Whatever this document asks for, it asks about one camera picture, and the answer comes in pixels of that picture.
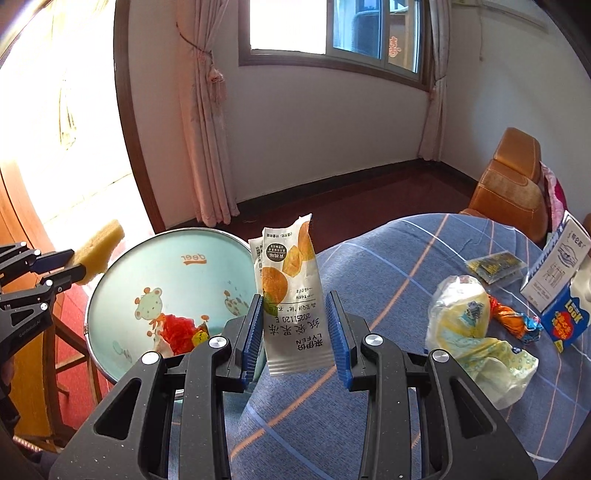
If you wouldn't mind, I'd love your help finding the orange leather armchair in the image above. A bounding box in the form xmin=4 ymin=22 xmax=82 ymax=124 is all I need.
xmin=459 ymin=127 xmax=555 ymax=246

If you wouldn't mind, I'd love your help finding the white yellow print plastic bag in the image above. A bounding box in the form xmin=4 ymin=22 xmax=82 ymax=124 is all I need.
xmin=425 ymin=274 xmax=539 ymax=410

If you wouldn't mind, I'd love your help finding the white carton box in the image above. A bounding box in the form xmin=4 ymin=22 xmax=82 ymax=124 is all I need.
xmin=520 ymin=210 xmax=591 ymax=310

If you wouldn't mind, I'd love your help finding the pink curtain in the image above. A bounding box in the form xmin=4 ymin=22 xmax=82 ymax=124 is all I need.
xmin=417 ymin=0 xmax=452 ymax=161
xmin=177 ymin=0 xmax=241 ymax=223

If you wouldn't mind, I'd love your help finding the blue milk carton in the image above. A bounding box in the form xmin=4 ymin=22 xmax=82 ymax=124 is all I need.
xmin=539 ymin=265 xmax=591 ymax=354

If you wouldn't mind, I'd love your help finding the window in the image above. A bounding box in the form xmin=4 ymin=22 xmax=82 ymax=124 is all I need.
xmin=238 ymin=0 xmax=431 ymax=89

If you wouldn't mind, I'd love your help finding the small dark clear packet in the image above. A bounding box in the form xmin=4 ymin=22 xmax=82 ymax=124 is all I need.
xmin=465 ymin=251 xmax=528 ymax=285

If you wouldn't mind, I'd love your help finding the white snack packet orange print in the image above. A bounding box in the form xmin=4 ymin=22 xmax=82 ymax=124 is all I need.
xmin=248 ymin=213 xmax=334 ymax=377

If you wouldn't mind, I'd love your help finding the yellow sponge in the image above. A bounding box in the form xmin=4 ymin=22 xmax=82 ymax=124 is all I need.
xmin=74 ymin=219 xmax=126 ymax=285

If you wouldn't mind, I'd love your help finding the cartoon print basin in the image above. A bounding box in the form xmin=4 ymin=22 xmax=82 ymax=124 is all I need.
xmin=84 ymin=228 xmax=257 ymax=385

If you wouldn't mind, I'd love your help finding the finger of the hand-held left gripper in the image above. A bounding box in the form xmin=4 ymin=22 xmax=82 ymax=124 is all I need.
xmin=0 ymin=241 xmax=75 ymax=284
xmin=0 ymin=263 xmax=89 ymax=319

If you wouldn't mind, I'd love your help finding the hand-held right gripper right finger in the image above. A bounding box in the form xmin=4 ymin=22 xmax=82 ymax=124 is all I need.
xmin=324 ymin=290 xmax=539 ymax=480

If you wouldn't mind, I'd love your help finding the wooden stool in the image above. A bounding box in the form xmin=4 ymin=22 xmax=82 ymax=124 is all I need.
xmin=44 ymin=295 xmax=106 ymax=446

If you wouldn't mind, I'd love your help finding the pink floral pillow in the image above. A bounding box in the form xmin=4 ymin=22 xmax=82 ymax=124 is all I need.
xmin=539 ymin=163 xmax=568 ymax=232

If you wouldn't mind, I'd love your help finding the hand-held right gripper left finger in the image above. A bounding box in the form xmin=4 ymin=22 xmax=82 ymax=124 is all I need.
xmin=48 ymin=292 xmax=265 ymax=480

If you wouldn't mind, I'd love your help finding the blue plaid tablecloth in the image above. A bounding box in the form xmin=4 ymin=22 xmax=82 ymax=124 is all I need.
xmin=231 ymin=212 xmax=589 ymax=480

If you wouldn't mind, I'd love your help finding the orange candy wrapper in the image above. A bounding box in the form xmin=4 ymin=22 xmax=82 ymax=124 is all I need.
xmin=488 ymin=295 xmax=544 ymax=345

